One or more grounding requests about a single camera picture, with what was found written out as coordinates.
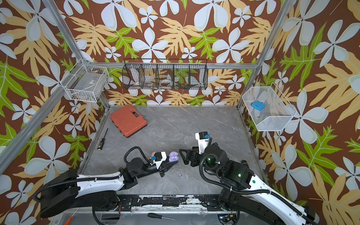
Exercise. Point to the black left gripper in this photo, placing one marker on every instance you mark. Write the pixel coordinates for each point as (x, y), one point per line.
(164, 167)

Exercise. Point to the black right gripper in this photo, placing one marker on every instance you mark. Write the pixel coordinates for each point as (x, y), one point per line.
(191, 152)

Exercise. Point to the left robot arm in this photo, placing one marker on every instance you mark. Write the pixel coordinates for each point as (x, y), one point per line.
(72, 190)

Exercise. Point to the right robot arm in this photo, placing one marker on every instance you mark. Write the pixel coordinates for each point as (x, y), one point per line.
(243, 190)

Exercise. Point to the red plastic tool case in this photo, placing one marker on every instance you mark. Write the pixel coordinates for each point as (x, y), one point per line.
(128, 120)

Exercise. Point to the blue case in basket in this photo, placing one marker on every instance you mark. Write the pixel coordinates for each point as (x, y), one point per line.
(258, 105)

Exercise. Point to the black screwdriver front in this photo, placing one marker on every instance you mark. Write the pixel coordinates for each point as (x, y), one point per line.
(157, 216)

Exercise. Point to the yellow black screwdriver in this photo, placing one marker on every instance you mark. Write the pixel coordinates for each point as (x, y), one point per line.
(102, 142)

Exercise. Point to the white mesh basket right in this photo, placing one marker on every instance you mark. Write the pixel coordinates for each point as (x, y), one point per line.
(278, 111)

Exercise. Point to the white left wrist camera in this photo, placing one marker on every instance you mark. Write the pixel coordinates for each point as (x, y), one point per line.
(159, 158)

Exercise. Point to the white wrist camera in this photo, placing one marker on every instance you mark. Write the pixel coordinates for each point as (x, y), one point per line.
(159, 158)
(204, 140)

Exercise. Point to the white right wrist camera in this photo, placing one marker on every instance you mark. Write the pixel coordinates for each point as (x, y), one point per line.
(204, 140)

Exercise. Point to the black wire basket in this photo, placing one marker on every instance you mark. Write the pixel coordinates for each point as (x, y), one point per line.
(177, 74)

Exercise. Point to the orange handled screwdriver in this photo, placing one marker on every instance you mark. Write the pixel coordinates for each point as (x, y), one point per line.
(71, 218)

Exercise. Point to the white wire basket left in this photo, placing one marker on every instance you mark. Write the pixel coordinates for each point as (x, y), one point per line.
(85, 82)

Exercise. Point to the aluminium frame post left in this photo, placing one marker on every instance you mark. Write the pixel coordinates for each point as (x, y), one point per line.
(68, 37)

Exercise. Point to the aluminium frame post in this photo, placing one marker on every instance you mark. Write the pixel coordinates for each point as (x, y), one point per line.
(276, 29)
(68, 37)

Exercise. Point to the aluminium frame post right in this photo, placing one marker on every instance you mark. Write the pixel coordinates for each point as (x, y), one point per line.
(276, 29)

